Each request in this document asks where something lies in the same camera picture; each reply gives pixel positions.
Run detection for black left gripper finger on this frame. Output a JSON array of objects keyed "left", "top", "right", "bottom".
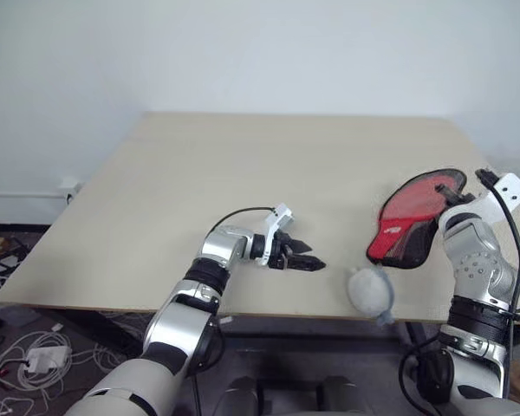
[
  {"left": 287, "top": 234, "right": 313, "bottom": 255},
  {"left": 288, "top": 254, "right": 328, "bottom": 273}
]

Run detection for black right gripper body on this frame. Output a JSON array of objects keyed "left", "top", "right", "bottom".
[{"left": 446, "top": 192, "right": 477, "bottom": 210}]

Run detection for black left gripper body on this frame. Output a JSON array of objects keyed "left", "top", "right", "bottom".
[{"left": 268, "top": 231, "right": 293, "bottom": 271}]

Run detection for white ball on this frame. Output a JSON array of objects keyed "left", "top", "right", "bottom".
[{"left": 346, "top": 265, "right": 396, "bottom": 326}]

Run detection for black mesh zipper pouch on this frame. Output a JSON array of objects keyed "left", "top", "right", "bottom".
[{"left": 366, "top": 167, "right": 469, "bottom": 270}]

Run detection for dark grey rounded shape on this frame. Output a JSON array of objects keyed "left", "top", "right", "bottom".
[
  {"left": 218, "top": 375, "right": 261, "bottom": 416},
  {"left": 320, "top": 375, "right": 365, "bottom": 416}
]

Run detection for white power adapter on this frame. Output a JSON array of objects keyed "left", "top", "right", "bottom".
[{"left": 25, "top": 345, "right": 68, "bottom": 374}]

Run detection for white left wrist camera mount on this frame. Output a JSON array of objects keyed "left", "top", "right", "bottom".
[{"left": 259, "top": 202, "right": 295, "bottom": 268}]

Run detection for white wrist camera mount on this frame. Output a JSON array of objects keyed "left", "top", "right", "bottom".
[
  {"left": 441, "top": 172, "right": 520, "bottom": 226},
  {"left": 259, "top": 202, "right": 295, "bottom": 268}
]

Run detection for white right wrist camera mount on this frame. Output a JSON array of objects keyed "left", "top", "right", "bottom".
[{"left": 441, "top": 172, "right": 520, "bottom": 226}]

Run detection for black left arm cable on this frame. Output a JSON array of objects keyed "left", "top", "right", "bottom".
[{"left": 208, "top": 206, "right": 281, "bottom": 237}]

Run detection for black table frame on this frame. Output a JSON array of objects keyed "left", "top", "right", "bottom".
[{"left": 47, "top": 308, "right": 421, "bottom": 361}]

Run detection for white wall outlet box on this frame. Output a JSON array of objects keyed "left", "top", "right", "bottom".
[{"left": 60, "top": 176, "right": 84, "bottom": 203}]

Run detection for white floor cable tangle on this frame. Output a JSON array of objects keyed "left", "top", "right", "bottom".
[{"left": 0, "top": 320, "right": 114, "bottom": 416}]

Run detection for white wall cable conduit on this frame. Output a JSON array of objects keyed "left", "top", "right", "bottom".
[{"left": 0, "top": 189, "right": 66, "bottom": 200}]

